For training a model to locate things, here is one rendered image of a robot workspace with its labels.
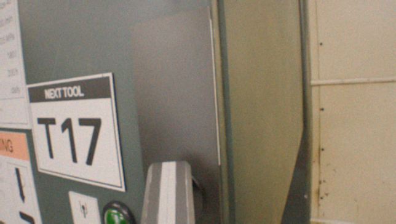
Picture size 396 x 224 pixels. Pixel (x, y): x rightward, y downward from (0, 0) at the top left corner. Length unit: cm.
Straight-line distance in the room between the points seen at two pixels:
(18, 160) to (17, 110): 5
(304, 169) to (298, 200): 11
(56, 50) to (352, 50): 108
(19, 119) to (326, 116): 107
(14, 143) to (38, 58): 9
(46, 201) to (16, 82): 10
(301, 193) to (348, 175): 40
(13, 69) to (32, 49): 3
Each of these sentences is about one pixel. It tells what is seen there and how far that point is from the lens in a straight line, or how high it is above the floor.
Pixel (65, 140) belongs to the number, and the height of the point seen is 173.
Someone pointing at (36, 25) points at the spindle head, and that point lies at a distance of 21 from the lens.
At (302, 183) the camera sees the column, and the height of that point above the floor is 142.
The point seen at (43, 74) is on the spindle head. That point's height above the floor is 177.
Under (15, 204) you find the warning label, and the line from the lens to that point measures 30.
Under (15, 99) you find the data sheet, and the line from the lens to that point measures 24.
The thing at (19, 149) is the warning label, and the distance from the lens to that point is 25.
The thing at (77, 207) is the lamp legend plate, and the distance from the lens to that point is 20.
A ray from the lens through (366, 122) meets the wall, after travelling 116.
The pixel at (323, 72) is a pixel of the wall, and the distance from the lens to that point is 112.
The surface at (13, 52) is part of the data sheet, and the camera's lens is 24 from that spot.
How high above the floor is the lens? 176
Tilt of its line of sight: 6 degrees down
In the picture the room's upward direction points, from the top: 4 degrees counter-clockwise
